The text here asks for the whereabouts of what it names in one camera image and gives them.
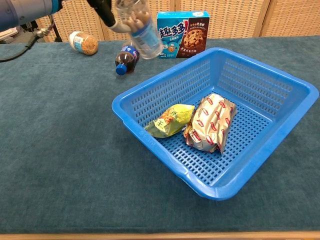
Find blue chocolate cookie box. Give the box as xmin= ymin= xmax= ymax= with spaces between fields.
xmin=156 ymin=10 xmax=211 ymax=60

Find silver snack package red logos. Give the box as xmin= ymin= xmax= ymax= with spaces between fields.
xmin=183 ymin=92 xmax=237 ymax=155

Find green snack package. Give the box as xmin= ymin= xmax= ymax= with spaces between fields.
xmin=144 ymin=103 xmax=195 ymax=139

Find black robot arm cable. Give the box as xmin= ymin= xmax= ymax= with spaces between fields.
xmin=0 ymin=15 xmax=56 ymax=63

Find blue plastic perforated basket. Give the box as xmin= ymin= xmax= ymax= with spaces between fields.
xmin=111 ymin=47 xmax=320 ymax=201

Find teal table mat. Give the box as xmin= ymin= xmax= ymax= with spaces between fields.
xmin=0 ymin=35 xmax=320 ymax=235

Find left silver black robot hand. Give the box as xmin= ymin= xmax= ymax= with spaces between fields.
xmin=86 ymin=0 xmax=133 ymax=33

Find white lid jar brown contents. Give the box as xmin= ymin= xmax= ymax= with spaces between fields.
xmin=69 ymin=30 xmax=99 ymax=56

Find clear tube of biscuit sticks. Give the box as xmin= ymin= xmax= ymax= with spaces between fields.
xmin=115 ymin=0 xmax=165 ymax=60

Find cola bottle blue cap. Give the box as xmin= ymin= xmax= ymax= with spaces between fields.
xmin=114 ymin=41 xmax=141 ymax=76

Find wicker folding screen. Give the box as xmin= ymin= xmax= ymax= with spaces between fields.
xmin=26 ymin=0 xmax=320 ymax=43

